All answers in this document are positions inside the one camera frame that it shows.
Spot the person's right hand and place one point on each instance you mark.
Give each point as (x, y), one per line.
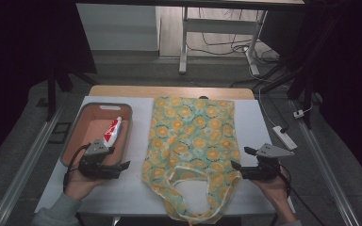
(271, 186)

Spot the aluminium rail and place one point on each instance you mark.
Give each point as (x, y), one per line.
(28, 163)
(325, 166)

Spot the dark floor plate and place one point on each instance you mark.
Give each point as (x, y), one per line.
(59, 132)

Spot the white table sheet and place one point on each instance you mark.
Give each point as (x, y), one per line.
(132, 188)

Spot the red and white toothpaste tube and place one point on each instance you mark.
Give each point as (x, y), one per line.
(112, 132)

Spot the orange plastic basket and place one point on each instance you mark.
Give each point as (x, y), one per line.
(88, 128)

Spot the black metal stand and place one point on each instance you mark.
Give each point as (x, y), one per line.
(52, 94)
(304, 81)

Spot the white power strip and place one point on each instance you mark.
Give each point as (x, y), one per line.
(284, 137)

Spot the yellow flower print tote bag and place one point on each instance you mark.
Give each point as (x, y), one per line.
(191, 141)

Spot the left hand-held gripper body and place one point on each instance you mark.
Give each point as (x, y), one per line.
(97, 166)

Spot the person's left hand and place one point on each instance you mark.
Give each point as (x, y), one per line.
(81, 185)

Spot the white metal desk frame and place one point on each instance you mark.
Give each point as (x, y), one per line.
(220, 26)

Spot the wooden table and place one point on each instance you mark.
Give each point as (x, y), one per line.
(122, 91)

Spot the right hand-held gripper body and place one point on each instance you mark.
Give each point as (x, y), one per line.
(264, 171)

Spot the small white adapter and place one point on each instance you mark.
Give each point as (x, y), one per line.
(299, 114)

